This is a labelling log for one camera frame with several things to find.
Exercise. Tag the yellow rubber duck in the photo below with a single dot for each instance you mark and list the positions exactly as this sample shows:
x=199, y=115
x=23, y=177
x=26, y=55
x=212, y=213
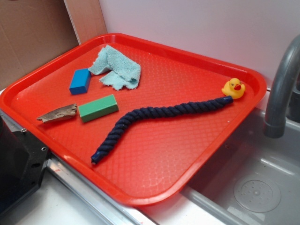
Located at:
x=234, y=88

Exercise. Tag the blue rectangular block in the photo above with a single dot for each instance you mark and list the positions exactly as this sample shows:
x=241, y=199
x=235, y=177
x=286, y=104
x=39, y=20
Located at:
x=80, y=81

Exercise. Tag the red plastic tray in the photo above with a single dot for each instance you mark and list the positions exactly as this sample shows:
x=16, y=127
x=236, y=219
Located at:
x=154, y=159

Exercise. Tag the brown cardboard panel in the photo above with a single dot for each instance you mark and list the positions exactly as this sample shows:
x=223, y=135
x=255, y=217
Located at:
x=34, y=32

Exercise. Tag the green rectangular block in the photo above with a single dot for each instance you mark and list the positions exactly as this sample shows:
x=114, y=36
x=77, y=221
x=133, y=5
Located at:
x=98, y=108

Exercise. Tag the light blue cloth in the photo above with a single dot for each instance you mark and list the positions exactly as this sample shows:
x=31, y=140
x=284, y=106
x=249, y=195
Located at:
x=121, y=71

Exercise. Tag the brown wood piece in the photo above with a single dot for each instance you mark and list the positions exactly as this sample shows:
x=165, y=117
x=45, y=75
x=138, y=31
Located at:
x=59, y=114

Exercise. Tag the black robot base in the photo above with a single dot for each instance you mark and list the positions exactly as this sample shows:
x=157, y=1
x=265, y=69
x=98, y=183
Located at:
x=22, y=162

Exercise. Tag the grey plastic sink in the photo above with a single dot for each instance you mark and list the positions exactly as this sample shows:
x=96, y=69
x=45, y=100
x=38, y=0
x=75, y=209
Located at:
x=250, y=180

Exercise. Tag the grey toy faucet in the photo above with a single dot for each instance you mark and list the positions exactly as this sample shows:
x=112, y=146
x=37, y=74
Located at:
x=284, y=99

